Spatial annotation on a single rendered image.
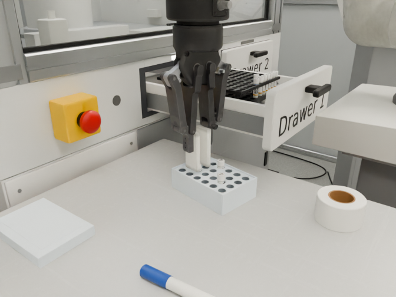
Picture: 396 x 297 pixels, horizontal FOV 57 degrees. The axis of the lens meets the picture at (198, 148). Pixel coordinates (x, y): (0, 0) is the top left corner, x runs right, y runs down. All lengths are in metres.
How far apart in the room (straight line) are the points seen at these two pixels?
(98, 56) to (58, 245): 0.37
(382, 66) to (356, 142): 0.92
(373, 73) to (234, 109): 1.09
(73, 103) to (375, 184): 0.72
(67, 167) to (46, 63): 0.20
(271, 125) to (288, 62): 1.97
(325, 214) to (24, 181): 0.49
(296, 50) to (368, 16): 1.62
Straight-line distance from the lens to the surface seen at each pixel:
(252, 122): 0.67
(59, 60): 0.68
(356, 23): 0.99
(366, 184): 1.00
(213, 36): 0.54
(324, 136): 0.85
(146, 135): 0.85
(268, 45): 1.25
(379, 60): 1.70
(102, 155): 0.77
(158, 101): 0.80
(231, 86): 0.76
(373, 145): 0.83
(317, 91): 0.71
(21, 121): 0.66
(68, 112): 0.64
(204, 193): 0.59
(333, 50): 2.48
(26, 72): 0.65
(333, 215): 0.56
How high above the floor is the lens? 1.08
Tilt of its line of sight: 24 degrees down
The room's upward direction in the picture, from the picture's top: straight up
